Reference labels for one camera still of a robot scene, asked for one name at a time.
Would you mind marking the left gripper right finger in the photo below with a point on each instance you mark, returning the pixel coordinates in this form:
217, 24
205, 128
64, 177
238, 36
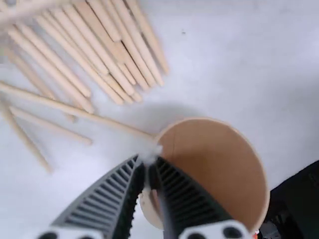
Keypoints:
189, 204

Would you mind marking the brown paper cup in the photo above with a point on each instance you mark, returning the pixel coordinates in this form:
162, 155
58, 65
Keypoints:
214, 161

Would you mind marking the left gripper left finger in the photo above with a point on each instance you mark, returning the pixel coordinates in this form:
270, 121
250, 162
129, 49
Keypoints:
99, 206

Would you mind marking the wooden chopstick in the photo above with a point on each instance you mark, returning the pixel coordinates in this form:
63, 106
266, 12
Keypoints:
104, 84
154, 42
124, 82
136, 72
25, 139
74, 110
54, 76
82, 42
135, 56
106, 21
32, 74
49, 125
109, 47
57, 62
142, 48
117, 85

